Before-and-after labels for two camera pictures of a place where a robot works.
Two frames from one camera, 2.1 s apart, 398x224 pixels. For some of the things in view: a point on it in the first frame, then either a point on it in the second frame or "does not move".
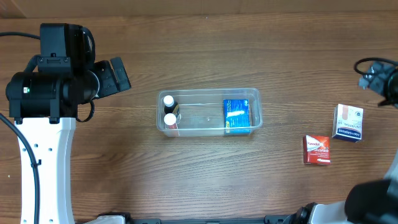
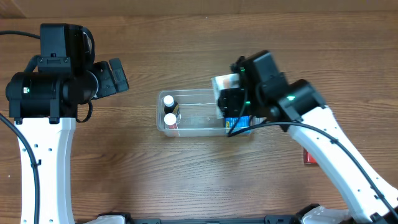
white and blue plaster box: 347,123 -> 231,81
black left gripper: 112,78 does not move
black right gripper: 374,76 -> 230,101
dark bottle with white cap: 170,104 does not move
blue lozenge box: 237,116 does not move
